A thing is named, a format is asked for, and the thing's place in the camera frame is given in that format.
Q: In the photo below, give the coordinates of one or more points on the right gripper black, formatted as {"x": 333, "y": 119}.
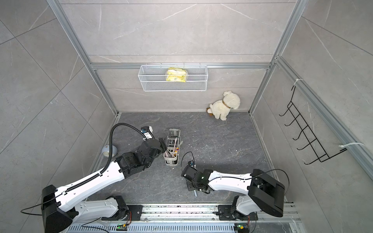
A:
{"x": 189, "y": 187}

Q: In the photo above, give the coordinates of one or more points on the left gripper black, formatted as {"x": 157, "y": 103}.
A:
{"x": 161, "y": 145}

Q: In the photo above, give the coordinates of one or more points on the cream toothbrush holder organizer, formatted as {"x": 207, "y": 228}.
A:
{"x": 173, "y": 142}

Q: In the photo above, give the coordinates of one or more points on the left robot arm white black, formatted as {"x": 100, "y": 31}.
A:
{"x": 59, "y": 204}

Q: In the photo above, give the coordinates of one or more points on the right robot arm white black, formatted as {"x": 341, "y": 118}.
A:
{"x": 258, "y": 191}

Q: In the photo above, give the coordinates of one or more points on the white plush dog toy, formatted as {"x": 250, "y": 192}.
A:
{"x": 221, "y": 108}

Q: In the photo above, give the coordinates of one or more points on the yellow wipes packet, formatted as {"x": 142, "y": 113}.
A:
{"x": 176, "y": 75}

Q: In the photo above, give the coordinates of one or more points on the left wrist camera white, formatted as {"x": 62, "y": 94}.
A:
{"x": 147, "y": 131}

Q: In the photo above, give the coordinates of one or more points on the aluminium mounting rail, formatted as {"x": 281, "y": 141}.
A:
{"x": 173, "y": 212}

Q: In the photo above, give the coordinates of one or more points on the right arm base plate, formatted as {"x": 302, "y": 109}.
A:
{"x": 227, "y": 212}

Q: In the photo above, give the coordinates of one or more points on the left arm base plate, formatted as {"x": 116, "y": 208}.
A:
{"x": 124, "y": 214}

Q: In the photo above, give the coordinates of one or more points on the white wire mesh basket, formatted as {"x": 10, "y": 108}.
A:
{"x": 157, "y": 78}

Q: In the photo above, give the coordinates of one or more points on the black wire hook rack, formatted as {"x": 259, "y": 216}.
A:
{"x": 307, "y": 133}

